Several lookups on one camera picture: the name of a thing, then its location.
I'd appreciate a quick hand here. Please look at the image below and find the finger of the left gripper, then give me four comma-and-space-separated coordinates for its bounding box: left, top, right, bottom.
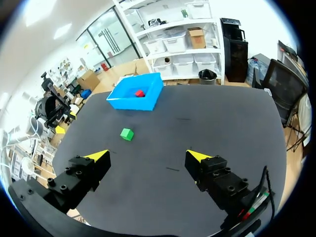
56, 103, 78, 121
44, 118, 66, 135

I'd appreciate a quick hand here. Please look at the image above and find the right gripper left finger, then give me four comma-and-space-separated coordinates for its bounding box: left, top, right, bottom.
43, 149, 111, 215

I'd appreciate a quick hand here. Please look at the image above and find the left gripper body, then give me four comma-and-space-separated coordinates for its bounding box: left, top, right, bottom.
34, 72, 72, 129

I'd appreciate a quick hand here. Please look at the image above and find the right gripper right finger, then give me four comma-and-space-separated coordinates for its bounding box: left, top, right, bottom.
184, 149, 250, 211

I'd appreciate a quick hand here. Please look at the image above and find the green cube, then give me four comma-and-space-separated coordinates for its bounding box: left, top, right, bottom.
120, 127, 134, 142

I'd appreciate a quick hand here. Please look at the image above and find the blue plastic bin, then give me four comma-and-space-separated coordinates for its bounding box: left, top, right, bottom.
106, 72, 164, 112

